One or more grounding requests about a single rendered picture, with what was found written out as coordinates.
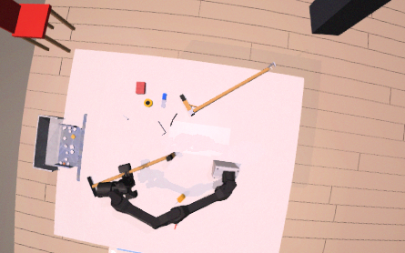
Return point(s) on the orange ribbed handle with grey metal rod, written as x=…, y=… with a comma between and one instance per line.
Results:
x=180, y=199

